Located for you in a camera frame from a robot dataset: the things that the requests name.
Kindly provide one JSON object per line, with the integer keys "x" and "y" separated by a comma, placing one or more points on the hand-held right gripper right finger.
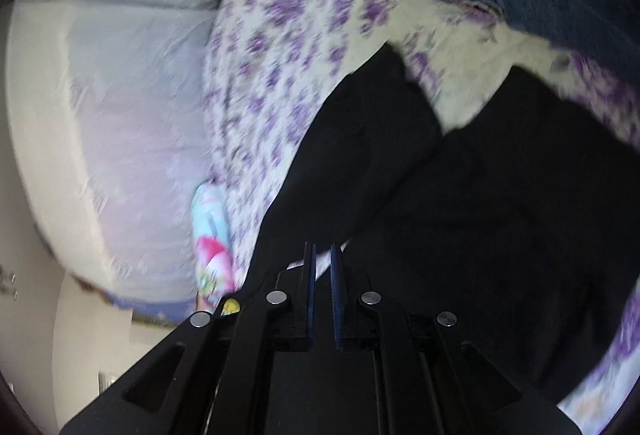
{"x": 337, "y": 300}

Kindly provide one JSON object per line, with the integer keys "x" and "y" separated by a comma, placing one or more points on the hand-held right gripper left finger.
{"x": 311, "y": 300}

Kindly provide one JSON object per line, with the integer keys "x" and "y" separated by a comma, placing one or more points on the black pants with yellow patch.
{"x": 480, "y": 215}

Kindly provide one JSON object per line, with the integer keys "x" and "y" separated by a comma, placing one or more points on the folded teal pink floral blanket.
{"x": 212, "y": 245}

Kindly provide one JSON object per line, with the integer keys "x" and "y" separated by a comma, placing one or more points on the purple floral bedsheet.
{"x": 280, "y": 65}

